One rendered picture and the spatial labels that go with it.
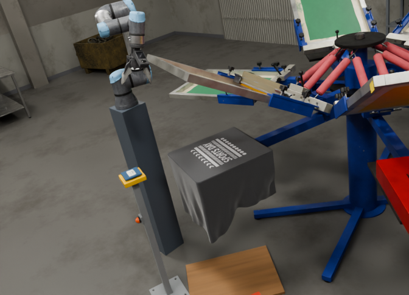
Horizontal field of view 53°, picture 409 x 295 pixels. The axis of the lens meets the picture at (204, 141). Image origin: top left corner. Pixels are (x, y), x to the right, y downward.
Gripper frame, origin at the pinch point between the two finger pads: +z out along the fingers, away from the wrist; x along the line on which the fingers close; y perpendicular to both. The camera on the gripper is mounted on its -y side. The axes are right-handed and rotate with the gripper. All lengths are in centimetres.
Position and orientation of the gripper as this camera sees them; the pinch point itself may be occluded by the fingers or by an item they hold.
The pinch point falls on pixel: (137, 84)
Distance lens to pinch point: 214.0
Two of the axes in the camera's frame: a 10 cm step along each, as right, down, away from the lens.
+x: -9.0, 0.8, -4.4
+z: -0.8, 9.4, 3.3
